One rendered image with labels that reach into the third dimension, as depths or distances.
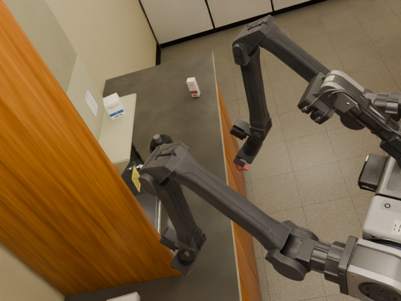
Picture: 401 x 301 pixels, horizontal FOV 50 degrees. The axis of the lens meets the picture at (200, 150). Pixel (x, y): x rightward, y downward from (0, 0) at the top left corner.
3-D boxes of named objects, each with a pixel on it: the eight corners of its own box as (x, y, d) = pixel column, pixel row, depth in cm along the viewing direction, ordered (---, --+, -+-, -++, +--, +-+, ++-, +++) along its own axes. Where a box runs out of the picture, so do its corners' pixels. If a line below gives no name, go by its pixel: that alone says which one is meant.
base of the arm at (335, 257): (347, 297, 94) (344, 271, 85) (311, 283, 98) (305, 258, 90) (358, 263, 98) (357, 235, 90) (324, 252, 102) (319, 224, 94)
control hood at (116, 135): (107, 188, 135) (93, 168, 129) (117, 120, 158) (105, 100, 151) (141, 180, 133) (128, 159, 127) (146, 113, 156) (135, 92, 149)
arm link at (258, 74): (246, 47, 121) (261, 25, 127) (228, 45, 124) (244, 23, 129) (263, 146, 152) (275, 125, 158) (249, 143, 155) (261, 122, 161)
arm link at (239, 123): (261, 138, 150) (271, 121, 155) (233, 122, 152) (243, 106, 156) (252, 154, 161) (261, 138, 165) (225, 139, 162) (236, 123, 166)
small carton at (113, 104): (111, 120, 142) (104, 107, 138) (110, 111, 146) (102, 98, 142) (126, 114, 142) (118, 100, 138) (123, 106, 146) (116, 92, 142)
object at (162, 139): (148, 154, 181) (142, 144, 176) (156, 138, 186) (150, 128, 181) (167, 155, 177) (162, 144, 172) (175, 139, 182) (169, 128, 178)
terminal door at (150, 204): (156, 251, 165) (111, 189, 137) (158, 190, 186) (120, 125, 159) (158, 251, 165) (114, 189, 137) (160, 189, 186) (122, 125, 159)
